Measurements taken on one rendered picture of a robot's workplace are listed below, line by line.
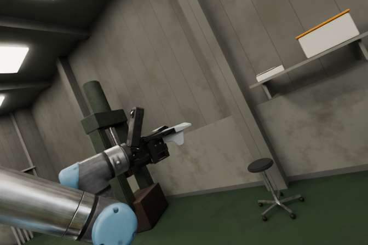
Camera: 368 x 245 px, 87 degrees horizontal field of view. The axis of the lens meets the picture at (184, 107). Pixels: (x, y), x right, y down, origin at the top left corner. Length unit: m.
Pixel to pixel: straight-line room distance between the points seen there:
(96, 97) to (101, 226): 4.06
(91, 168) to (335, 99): 3.05
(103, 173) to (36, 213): 0.18
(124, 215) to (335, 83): 3.05
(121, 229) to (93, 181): 0.17
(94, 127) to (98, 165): 3.52
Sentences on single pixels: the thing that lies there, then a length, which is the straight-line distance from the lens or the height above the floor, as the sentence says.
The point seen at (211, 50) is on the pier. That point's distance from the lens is 3.28.
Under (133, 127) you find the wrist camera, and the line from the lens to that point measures 0.56.
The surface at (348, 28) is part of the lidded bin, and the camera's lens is 2.59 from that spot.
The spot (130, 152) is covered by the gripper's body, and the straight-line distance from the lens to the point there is 0.55.
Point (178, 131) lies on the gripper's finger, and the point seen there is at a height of 1.56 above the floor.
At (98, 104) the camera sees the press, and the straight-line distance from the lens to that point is 4.35.
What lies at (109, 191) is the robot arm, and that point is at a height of 1.50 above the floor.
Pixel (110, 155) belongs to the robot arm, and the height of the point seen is 1.58.
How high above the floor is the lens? 1.59
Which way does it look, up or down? 3 degrees up
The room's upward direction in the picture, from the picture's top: 25 degrees counter-clockwise
